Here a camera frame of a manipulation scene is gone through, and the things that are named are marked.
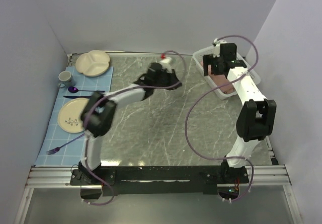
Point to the aluminium frame rail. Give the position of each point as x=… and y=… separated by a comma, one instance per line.
x=273, y=174

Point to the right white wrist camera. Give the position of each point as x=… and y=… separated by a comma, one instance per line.
x=216, y=50

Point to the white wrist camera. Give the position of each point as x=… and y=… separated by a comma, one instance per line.
x=216, y=50
x=166, y=61

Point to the blue grid placemat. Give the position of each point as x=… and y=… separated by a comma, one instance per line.
x=64, y=141

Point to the purple knife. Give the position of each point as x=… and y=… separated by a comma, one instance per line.
x=75, y=97

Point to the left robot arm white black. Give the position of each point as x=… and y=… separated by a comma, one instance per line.
x=98, y=114

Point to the grey mug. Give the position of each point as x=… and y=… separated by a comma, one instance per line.
x=65, y=79

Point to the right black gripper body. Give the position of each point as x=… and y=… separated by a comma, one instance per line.
x=209, y=60

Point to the white plastic basket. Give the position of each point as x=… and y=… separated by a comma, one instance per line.
x=198, y=58

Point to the cream teal round plate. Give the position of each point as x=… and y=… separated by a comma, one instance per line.
x=69, y=115

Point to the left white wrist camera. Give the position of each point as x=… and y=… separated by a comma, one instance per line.
x=166, y=61

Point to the pink printed t shirt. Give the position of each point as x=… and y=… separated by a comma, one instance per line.
x=214, y=81

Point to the cream divided plate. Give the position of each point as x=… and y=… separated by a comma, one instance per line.
x=93, y=63

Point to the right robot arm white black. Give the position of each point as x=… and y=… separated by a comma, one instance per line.
x=257, y=115

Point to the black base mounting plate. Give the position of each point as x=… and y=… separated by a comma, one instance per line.
x=122, y=180

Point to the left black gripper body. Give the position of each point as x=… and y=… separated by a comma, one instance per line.
x=166, y=79

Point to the purple fork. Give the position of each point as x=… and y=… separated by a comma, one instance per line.
x=57, y=149

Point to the purple spoon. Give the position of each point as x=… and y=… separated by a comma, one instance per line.
x=76, y=90

